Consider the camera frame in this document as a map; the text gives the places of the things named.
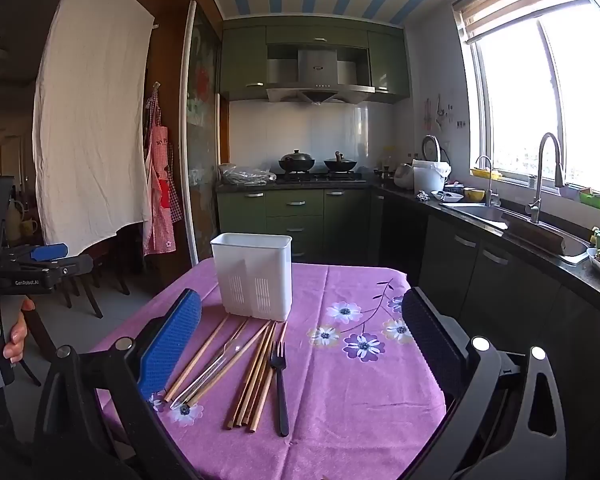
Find steel range hood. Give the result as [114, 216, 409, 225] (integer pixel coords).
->
[266, 44, 376, 107]

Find pale pitcher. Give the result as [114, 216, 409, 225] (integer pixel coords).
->
[5, 199, 26, 241]

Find black kitchen countertop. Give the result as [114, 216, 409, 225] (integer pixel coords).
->
[216, 180, 600, 306]

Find black plastic fork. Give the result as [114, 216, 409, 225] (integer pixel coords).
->
[269, 341, 291, 437]

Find white hanging cloth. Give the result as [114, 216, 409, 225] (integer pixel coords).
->
[32, 0, 158, 257]

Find black wok with lid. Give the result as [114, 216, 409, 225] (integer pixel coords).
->
[278, 149, 316, 173]

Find steel kitchen sink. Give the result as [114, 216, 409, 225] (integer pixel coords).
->
[440, 202, 591, 266]

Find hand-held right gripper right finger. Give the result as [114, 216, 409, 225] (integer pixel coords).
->
[395, 286, 568, 480]

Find frosted glass sliding door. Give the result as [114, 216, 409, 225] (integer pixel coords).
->
[180, 0, 223, 266]

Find tall steel faucet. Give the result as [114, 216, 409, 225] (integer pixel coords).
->
[525, 132, 566, 225]

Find black gas stove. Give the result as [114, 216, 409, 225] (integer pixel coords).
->
[275, 171, 368, 183]

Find purple floral tablecloth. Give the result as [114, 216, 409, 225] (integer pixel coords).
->
[87, 260, 448, 480]

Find person's left hand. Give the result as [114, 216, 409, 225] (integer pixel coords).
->
[0, 296, 36, 386]

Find small steel faucet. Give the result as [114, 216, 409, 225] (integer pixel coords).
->
[475, 155, 501, 207]

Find green base cabinets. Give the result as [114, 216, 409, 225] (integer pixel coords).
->
[216, 187, 376, 263]

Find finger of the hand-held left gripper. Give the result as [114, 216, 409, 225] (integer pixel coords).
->
[30, 254, 95, 281]
[10, 242, 69, 263]

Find pile of wooden chopsticks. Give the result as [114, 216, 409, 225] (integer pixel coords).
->
[164, 315, 288, 433]

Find dark wooden cutting board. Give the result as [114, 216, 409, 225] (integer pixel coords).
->
[501, 212, 566, 256]

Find clear plastic bags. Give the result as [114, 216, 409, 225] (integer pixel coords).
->
[219, 162, 277, 186]

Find green wall cabinets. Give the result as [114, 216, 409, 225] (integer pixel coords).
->
[220, 15, 411, 106]

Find white plastic utensil holder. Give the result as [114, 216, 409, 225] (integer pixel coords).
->
[210, 232, 293, 322]

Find beige roller blind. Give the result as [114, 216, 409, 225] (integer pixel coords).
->
[452, 0, 600, 43]

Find red checkered apron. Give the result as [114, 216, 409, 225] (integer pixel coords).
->
[141, 82, 183, 257]

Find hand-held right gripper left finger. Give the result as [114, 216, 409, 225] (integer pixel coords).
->
[32, 287, 203, 480]

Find clear plastic spoon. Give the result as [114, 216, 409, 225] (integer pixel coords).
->
[170, 337, 246, 409]

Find black wok with handle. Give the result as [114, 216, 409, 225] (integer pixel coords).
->
[323, 151, 358, 173]

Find dark wooden dining chairs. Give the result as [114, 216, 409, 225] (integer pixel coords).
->
[55, 255, 131, 318]

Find white electric kettle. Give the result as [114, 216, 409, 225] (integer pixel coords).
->
[394, 162, 415, 190]

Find wall hooks with tools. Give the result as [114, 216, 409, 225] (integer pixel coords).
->
[422, 95, 456, 136]

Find dark base cabinets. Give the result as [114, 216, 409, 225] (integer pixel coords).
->
[370, 190, 600, 480]

